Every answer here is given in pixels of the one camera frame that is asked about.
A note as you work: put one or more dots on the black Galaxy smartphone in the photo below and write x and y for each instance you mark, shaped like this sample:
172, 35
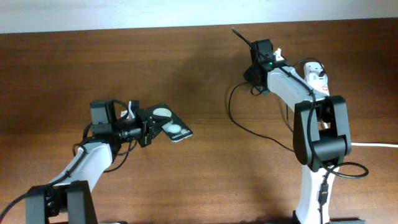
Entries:
176, 130

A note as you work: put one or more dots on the white USB charger adapter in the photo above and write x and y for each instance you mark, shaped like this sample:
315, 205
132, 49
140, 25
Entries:
315, 73

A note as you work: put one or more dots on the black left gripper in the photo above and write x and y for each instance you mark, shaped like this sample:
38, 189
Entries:
149, 127

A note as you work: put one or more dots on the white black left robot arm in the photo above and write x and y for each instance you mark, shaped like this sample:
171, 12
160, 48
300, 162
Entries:
71, 190

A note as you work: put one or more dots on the white power strip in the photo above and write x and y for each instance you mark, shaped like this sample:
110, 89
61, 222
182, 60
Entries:
320, 79

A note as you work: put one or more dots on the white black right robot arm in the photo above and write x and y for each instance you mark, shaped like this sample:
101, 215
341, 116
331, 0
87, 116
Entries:
321, 134

